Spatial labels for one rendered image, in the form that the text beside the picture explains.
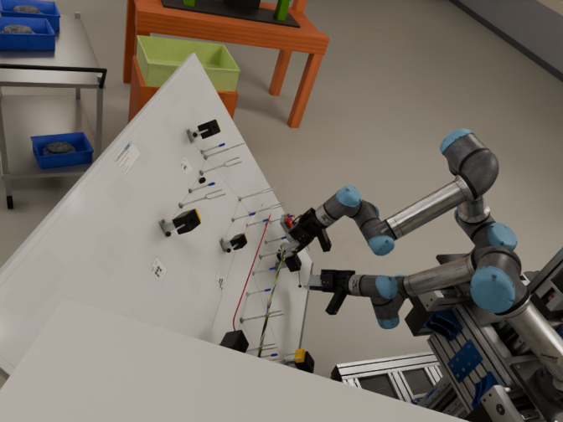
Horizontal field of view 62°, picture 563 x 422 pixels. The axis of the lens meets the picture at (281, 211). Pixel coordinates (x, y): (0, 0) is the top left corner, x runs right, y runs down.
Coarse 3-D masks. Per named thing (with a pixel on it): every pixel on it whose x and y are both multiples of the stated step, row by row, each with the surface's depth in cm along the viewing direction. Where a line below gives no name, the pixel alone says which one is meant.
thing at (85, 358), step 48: (48, 336) 50; (96, 336) 52; (144, 336) 53; (48, 384) 46; (96, 384) 48; (144, 384) 49; (192, 384) 50; (240, 384) 52; (288, 384) 53; (336, 384) 55
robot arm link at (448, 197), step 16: (480, 160) 146; (496, 160) 147; (464, 176) 146; (480, 176) 144; (496, 176) 147; (448, 192) 147; (464, 192) 146; (480, 192) 145; (416, 208) 149; (432, 208) 147; (448, 208) 148; (368, 224) 154; (384, 224) 151; (400, 224) 149; (416, 224) 149; (368, 240) 152; (384, 240) 148
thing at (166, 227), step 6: (192, 210) 118; (180, 216) 116; (186, 216) 115; (192, 216) 118; (198, 216) 120; (162, 222) 120; (174, 222) 116; (180, 222) 116; (186, 222) 115; (192, 222) 117; (198, 222) 119; (162, 228) 120; (168, 228) 119; (174, 228) 119; (180, 228) 114; (186, 228) 116; (192, 228) 116; (168, 234) 111
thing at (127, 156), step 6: (126, 144) 116; (132, 144) 118; (120, 150) 113; (126, 150) 115; (132, 150) 117; (138, 150) 120; (120, 156) 113; (126, 156) 115; (132, 156) 117; (138, 156) 119; (120, 162) 112; (126, 162) 114; (132, 162) 116; (120, 168) 111; (126, 168) 113; (126, 174) 113
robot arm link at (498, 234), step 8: (488, 224) 179; (496, 224) 177; (504, 224) 179; (480, 232) 179; (488, 232) 175; (496, 232) 174; (504, 232) 175; (512, 232) 177; (472, 240) 184; (480, 240) 178; (488, 240) 175; (496, 240) 172; (504, 240) 172; (512, 240) 174; (480, 248) 178; (512, 248) 172
